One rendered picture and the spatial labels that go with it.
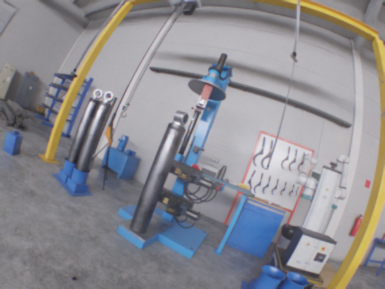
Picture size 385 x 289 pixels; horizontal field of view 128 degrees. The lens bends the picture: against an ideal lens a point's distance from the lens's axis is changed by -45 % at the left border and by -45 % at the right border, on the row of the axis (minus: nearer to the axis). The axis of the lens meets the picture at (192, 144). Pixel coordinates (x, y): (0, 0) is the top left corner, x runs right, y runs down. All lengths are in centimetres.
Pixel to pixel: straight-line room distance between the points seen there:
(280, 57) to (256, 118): 211
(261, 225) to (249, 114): 264
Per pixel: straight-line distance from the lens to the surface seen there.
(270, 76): 498
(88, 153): 274
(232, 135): 425
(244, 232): 308
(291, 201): 429
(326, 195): 281
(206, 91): 223
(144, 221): 205
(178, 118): 192
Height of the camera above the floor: 120
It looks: 4 degrees up
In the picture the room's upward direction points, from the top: 22 degrees clockwise
